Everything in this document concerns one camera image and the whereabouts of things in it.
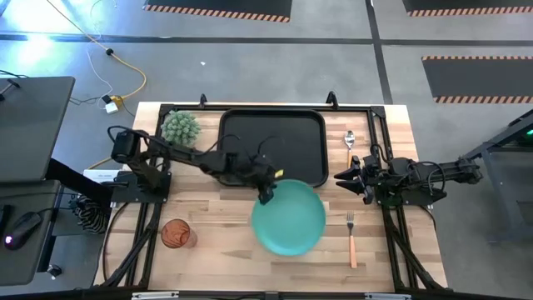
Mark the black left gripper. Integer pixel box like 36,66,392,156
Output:
247,155,280,206

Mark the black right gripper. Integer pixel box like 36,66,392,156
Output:
333,155,391,206

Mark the teal plate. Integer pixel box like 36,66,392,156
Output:
251,178,327,257

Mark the spoon with orange handle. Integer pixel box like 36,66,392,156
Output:
343,130,356,170

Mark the red translucent cup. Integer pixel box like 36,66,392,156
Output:
161,218,199,250

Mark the black plastic tray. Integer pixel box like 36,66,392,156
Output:
217,107,330,188

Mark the dark metal cart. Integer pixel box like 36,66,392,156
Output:
465,109,533,243

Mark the black mat with hazard stripes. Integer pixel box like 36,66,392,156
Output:
142,0,293,23
401,0,533,18
421,55,533,105

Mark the white label sheet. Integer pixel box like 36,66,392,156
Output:
82,168,122,185

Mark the black white striped object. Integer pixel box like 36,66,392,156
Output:
72,194,111,235

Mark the dark grey desk panel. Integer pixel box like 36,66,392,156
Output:
0,76,77,183

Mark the black computer mouse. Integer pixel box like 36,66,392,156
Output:
3,211,42,252

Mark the dark grey desk surface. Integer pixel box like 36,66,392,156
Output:
0,179,62,287

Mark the black aluminium table frame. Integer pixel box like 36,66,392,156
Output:
95,102,449,293

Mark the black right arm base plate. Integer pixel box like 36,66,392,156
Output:
376,182,436,208

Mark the fork with orange handle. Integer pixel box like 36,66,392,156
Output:
346,210,358,269

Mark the silver metal bracket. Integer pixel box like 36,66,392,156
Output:
131,291,181,300
364,292,413,300

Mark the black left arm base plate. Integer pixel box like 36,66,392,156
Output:
102,170,172,204

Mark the yellow extension cable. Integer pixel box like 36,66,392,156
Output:
45,0,147,170

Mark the white cable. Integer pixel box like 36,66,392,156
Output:
85,0,117,110

